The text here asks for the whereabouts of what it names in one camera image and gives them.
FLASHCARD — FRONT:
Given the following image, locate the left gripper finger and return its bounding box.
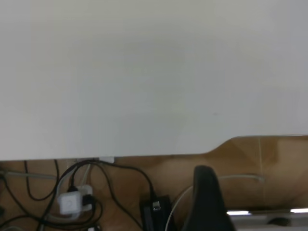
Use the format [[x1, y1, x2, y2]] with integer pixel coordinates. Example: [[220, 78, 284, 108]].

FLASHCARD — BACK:
[[182, 165, 234, 231]]

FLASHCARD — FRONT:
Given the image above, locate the black rectangular box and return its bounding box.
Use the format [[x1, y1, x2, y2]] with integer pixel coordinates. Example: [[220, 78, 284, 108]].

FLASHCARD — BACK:
[[139, 194, 174, 231]]

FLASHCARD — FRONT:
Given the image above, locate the white power strip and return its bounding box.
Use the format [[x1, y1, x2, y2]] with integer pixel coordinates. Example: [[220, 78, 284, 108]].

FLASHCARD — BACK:
[[68, 184, 94, 212]]

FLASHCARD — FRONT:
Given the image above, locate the white cube power adapter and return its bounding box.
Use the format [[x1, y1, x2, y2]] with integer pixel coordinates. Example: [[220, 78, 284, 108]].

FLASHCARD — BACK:
[[57, 191, 83, 215]]

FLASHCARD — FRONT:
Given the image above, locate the grey white curved cable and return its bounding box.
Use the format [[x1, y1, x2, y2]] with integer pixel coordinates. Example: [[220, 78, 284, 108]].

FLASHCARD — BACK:
[[165, 175, 266, 231]]

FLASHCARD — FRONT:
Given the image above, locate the white metal base frame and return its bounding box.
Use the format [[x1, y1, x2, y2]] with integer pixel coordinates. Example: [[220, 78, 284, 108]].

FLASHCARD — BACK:
[[227, 208, 308, 227]]

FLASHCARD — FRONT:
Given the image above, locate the thick black power cable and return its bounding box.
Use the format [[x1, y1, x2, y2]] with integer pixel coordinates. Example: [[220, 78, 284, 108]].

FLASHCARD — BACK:
[[70, 161, 154, 203]]

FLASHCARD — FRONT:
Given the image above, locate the thin black floor cable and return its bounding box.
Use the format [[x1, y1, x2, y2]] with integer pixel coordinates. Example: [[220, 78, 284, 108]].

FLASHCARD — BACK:
[[89, 163, 144, 231]]

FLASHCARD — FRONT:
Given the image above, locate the thin black looping cable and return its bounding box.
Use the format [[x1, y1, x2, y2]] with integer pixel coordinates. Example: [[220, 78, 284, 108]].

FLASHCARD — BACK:
[[23, 159, 60, 201]]

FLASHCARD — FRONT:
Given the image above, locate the grey flat cable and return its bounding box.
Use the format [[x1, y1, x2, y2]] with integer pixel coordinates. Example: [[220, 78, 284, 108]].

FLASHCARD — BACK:
[[0, 170, 58, 180]]

